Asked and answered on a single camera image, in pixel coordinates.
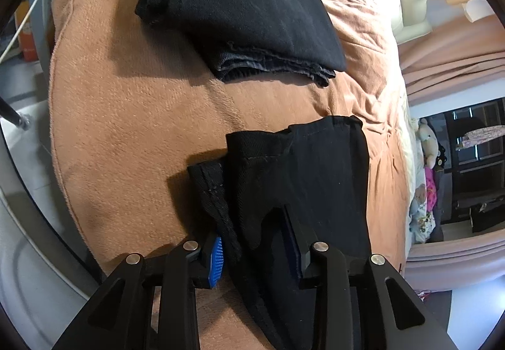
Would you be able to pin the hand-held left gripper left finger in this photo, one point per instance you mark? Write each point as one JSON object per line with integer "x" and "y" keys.
{"x": 215, "y": 263}

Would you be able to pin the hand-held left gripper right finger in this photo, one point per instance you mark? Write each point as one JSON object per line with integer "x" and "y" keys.
{"x": 295, "y": 255}

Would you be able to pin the black pants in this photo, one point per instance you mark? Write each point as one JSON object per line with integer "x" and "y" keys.
{"x": 315, "y": 184}

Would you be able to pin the white patterned cloth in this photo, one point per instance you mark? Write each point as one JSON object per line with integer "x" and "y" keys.
{"x": 424, "y": 221}

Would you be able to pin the brown teddy bear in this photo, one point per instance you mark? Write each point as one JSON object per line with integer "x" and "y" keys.
{"x": 420, "y": 192}

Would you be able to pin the pink cloth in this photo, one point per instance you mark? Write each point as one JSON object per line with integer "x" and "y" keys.
{"x": 430, "y": 192}

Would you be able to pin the pink curtain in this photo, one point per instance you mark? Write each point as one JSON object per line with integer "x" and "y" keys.
{"x": 453, "y": 58}
{"x": 453, "y": 259}

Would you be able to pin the orange blanket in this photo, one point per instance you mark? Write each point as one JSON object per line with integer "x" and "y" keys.
{"x": 130, "y": 117}

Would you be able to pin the beige plush toy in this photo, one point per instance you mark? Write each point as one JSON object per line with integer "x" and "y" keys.
{"x": 428, "y": 141}

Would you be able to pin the black plush toy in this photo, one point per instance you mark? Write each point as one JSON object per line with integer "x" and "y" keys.
{"x": 441, "y": 156}

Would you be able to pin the dark framed window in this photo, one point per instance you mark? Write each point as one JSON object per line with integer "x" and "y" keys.
{"x": 473, "y": 176}

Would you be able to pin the hanging floral garment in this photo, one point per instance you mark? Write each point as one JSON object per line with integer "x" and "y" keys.
{"x": 485, "y": 135}

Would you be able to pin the black tripod pole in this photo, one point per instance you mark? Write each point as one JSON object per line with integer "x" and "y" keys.
{"x": 12, "y": 115}

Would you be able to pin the folded black garment stack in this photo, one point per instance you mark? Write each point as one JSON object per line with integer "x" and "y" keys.
{"x": 244, "y": 6}

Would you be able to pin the orange box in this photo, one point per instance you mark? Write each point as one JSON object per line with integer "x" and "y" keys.
{"x": 31, "y": 42}

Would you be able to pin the hanging white garment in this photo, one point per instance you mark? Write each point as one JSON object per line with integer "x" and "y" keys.
{"x": 477, "y": 5}

